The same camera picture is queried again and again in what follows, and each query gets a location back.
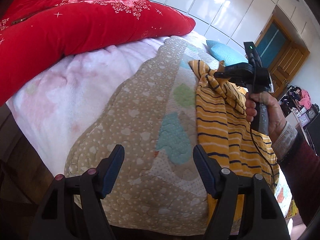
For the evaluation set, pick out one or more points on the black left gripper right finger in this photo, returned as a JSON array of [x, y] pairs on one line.
[[261, 216]]

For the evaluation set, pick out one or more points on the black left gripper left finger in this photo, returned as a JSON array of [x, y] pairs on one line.
[[72, 208]]

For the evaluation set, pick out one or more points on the yellow striped knit sweater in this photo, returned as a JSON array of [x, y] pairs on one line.
[[223, 131]]

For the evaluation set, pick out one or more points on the right forearm dark sleeve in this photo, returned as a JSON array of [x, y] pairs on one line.
[[300, 166]]

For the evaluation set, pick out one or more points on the pink clothes pile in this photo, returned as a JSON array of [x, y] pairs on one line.
[[305, 100]]

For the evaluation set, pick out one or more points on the right hand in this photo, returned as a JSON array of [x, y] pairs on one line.
[[277, 120]]

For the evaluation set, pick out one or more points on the wooden door teal glass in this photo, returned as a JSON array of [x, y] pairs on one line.
[[281, 53]]

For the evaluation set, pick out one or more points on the light blue pillow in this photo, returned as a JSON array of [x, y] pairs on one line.
[[222, 52]]

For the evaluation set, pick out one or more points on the white shelf unit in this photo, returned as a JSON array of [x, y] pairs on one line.
[[307, 124]]

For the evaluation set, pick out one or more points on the white glossy wardrobe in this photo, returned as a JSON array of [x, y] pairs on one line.
[[243, 20]]

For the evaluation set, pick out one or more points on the patterned quilted bedspread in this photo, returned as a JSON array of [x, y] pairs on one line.
[[153, 116]]

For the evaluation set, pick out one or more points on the pink fleece blanket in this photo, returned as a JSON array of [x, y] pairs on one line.
[[57, 106]]

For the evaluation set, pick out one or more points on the red embroidered quilt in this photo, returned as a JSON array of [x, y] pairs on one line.
[[36, 34]]

